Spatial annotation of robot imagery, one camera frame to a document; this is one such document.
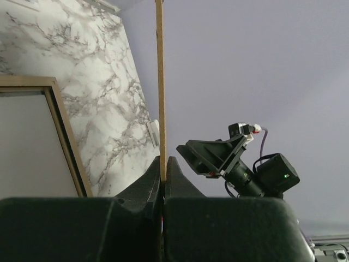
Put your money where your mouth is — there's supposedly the brown backing board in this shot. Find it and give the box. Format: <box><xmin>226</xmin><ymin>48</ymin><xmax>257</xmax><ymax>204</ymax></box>
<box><xmin>155</xmin><ymin>0</ymin><xmax>167</xmax><ymax>183</ymax></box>

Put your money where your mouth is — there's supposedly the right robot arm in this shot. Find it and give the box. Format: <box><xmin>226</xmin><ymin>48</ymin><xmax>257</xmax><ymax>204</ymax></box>
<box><xmin>177</xmin><ymin>134</ymin><xmax>300</xmax><ymax>199</ymax></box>

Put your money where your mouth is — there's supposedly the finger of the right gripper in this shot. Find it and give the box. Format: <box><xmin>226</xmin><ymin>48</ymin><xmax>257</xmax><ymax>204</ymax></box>
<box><xmin>177</xmin><ymin>139</ymin><xmax>243</xmax><ymax>176</ymax></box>

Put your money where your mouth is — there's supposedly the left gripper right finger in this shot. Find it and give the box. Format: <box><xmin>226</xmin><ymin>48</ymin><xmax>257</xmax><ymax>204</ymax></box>
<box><xmin>163</xmin><ymin>157</ymin><xmax>315</xmax><ymax>261</ymax></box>

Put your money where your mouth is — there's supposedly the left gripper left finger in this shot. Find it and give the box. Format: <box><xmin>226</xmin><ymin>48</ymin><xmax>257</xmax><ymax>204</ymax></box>
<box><xmin>1</xmin><ymin>157</ymin><xmax>161</xmax><ymax>261</ymax></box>

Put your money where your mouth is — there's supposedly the aluminium rail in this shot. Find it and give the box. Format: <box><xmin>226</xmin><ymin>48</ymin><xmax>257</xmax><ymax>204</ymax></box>
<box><xmin>310</xmin><ymin>234</ymin><xmax>348</xmax><ymax>262</ymax></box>

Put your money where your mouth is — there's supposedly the wooden picture frame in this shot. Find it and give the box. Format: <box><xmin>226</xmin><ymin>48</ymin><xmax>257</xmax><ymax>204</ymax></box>
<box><xmin>1</xmin><ymin>75</ymin><xmax>93</xmax><ymax>197</ymax></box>

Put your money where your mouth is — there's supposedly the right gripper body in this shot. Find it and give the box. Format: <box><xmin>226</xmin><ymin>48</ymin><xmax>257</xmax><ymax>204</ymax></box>
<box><xmin>219</xmin><ymin>135</ymin><xmax>262</xmax><ymax>197</ymax></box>

